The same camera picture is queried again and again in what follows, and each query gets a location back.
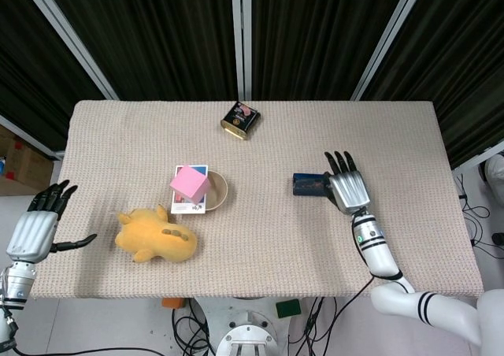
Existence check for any brown cardboard box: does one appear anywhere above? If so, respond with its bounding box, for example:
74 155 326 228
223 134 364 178
0 125 54 198

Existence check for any beige bowl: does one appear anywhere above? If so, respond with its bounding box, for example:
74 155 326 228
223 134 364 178
204 170 229 212

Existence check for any white printed card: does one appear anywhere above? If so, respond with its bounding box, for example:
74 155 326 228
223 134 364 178
170 164 209 215

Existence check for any black pleated curtain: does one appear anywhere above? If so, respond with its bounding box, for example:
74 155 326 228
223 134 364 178
0 0 504 168

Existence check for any beige waffle tablecloth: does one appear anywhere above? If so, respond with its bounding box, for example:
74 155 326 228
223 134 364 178
29 99 485 300

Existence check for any white aluminium frame post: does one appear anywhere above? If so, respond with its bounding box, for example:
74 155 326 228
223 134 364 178
27 0 119 101
452 139 504 172
351 0 424 102
0 113 64 162
230 0 253 101

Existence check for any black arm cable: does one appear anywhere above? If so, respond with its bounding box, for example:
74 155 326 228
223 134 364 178
330 271 405 356

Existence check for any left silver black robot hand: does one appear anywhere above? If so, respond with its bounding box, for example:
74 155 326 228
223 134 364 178
6 180 98 265

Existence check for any black gold tin can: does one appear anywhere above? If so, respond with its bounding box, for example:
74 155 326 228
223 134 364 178
220 100 262 141

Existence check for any black floor cable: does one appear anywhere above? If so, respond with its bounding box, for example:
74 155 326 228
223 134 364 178
287 296 339 356
171 299 217 356
456 170 504 261

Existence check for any yellow plush toy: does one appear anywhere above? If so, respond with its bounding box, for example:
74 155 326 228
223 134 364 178
114 204 198 264

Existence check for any white rounded device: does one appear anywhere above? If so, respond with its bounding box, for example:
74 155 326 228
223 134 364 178
478 154 504 194

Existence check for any green block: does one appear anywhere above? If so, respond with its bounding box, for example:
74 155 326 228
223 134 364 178
275 299 302 320

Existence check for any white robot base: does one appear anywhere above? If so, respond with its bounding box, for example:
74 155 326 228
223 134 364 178
202 296 291 356

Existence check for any pink foam cube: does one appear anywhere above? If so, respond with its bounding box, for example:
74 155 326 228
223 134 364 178
169 165 210 204

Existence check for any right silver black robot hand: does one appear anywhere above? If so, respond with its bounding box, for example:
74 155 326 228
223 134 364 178
322 150 372 216

